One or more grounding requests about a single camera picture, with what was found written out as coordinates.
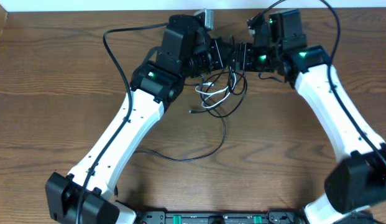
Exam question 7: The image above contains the black usb cable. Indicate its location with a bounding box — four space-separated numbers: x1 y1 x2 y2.
133 34 249 162

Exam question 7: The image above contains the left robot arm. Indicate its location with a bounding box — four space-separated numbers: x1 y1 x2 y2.
45 9 231 223

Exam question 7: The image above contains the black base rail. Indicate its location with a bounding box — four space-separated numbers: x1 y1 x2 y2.
134 209 309 224

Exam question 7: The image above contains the white usb cable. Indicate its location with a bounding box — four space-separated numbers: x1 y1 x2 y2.
195 72 237 110

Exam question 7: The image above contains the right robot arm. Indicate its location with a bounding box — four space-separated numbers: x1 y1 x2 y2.
231 9 386 223

